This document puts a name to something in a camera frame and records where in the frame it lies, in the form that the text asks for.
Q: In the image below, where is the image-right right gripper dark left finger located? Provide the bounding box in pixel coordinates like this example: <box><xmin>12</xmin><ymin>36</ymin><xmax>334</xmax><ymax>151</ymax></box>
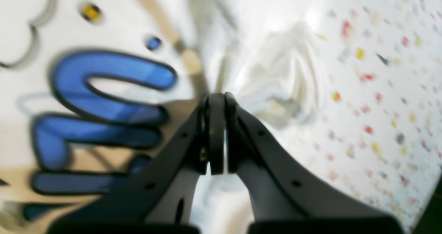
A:
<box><xmin>48</xmin><ymin>93</ymin><xmax>225</xmax><ymax>234</ymax></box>

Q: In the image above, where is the terrazzo patterned tablecloth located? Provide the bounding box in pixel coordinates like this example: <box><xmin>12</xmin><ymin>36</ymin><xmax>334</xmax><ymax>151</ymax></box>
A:
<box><xmin>304</xmin><ymin>0</ymin><xmax>442</xmax><ymax>233</ymax></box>

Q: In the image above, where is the image-right right gripper white right finger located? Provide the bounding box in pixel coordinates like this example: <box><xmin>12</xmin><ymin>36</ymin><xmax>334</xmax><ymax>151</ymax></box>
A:
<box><xmin>224</xmin><ymin>93</ymin><xmax>403</xmax><ymax>234</ymax></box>

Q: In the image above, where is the white printed T-shirt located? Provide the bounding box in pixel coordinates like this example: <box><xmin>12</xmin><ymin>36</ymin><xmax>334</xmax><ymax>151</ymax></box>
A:
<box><xmin>1</xmin><ymin>0</ymin><xmax>327</xmax><ymax>234</ymax></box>

